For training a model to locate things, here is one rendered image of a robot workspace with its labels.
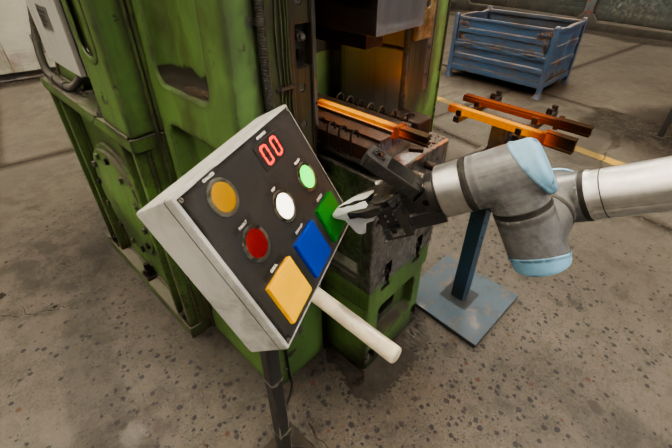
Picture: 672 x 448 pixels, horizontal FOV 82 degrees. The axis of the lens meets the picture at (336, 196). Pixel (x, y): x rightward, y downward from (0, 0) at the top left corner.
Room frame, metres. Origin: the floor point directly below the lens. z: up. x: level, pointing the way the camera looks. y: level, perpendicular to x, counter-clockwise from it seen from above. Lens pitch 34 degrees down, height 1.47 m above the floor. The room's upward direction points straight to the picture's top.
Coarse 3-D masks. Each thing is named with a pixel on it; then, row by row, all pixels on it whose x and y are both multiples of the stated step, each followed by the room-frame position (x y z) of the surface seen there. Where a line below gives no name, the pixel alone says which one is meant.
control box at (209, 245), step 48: (240, 144) 0.55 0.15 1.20; (288, 144) 0.64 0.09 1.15; (192, 192) 0.42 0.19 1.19; (240, 192) 0.48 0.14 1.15; (288, 192) 0.56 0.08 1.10; (336, 192) 0.67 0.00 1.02; (192, 240) 0.39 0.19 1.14; (240, 240) 0.42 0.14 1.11; (288, 240) 0.49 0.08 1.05; (240, 288) 0.37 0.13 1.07; (240, 336) 0.37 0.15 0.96; (288, 336) 0.36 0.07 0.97
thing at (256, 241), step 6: (252, 234) 0.44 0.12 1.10; (258, 234) 0.45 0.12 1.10; (246, 240) 0.43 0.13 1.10; (252, 240) 0.43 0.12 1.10; (258, 240) 0.44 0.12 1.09; (264, 240) 0.45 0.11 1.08; (252, 246) 0.42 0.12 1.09; (258, 246) 0.43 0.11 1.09; (264, 246) 0.44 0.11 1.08; (252, 252) 0.42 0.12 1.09; (258, 252) 0.42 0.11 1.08; (264, 252) 0.43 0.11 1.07
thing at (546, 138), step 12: (456, 108) 1.29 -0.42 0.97; (468, 108) 1.27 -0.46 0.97; (480, 120) 1.22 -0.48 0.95; (492, 120) 1.19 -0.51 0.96; (504, 120) 1.17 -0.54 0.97; (528, 132) 1.10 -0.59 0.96; (540, 132) 1.08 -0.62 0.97; (552, 132) 1.06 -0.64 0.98; (552, 144) 1.05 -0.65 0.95; (564, 144) 1.02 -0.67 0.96
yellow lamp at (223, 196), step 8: (216, 184) 0.45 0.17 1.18; (224, 184) 0.46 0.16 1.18; (216, 192) 0.44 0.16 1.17; (224, 192) 0.45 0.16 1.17; (232, 192) 0.46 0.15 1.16; (216, 200) 0.43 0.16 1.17; (224, 200) 0.44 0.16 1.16; (232, 200) 0.45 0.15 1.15; (224, 208) 0.44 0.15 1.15; (232, 208) 0.45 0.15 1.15
